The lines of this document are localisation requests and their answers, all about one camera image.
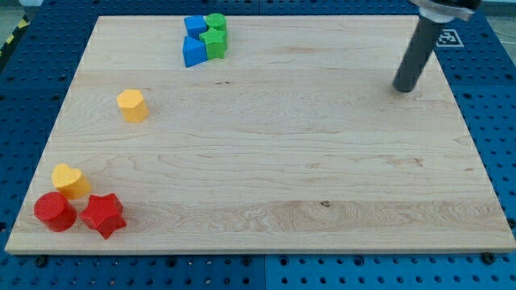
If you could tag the silver rod mount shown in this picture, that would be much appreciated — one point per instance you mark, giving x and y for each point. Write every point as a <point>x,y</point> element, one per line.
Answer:
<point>444,11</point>

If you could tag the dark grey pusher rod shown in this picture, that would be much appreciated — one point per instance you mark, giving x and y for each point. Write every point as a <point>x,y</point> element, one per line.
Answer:
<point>417,54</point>

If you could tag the green star block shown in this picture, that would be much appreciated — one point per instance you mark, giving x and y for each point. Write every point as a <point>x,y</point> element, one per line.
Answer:
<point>215,42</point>

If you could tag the yellow hexagon block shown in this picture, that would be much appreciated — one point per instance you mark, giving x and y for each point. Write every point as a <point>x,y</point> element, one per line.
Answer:
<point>132,105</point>

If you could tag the red star block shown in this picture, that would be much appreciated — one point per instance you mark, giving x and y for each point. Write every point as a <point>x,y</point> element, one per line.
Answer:
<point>104,214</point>

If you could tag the white fiducial marker tag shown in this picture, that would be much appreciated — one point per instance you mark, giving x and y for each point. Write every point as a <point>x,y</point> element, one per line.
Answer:
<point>449,38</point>

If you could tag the wooden board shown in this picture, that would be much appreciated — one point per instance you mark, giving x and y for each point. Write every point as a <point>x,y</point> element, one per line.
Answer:
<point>295,142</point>

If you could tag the green cylinder block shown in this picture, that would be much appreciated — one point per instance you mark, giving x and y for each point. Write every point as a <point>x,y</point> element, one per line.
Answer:
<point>217,29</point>

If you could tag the blue cube block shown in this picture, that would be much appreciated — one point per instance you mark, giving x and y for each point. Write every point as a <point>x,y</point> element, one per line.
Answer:
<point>195,25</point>

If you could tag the blue pentagon block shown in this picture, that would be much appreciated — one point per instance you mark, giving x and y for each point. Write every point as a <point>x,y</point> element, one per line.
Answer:
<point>193,51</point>

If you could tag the yellow heart block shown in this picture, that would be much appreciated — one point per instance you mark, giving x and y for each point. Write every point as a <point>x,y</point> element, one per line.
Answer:
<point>71,182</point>

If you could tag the yellow black hazard tape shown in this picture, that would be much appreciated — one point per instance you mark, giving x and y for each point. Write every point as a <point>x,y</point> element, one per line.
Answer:
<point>15,37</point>

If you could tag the red cylinder block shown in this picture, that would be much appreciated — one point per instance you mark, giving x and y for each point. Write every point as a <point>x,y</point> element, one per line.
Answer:
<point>55,211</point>

